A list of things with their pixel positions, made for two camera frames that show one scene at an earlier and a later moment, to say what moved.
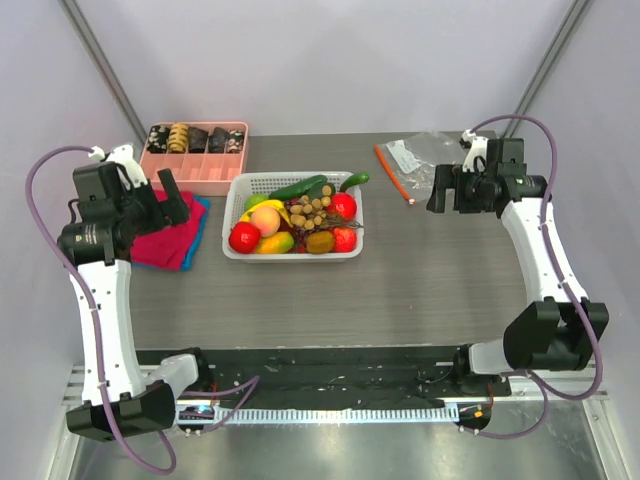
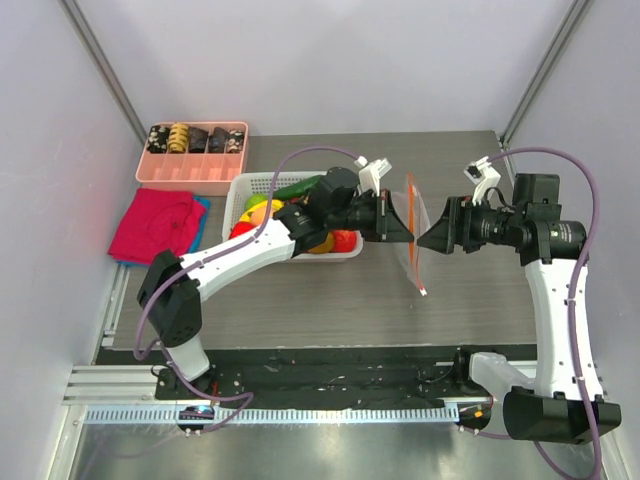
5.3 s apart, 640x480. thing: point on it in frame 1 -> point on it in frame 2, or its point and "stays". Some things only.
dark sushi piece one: [158, 137] stays
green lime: [255, 199] stays
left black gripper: [175, 211] -> [386, 224]
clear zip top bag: [413, 160] -> [410, 221]
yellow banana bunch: [272, 203] stays
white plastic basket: [243, 185] stays
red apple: [344, 239] stays
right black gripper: [458, 185] -> [460, 225]
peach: [267, 219] stays
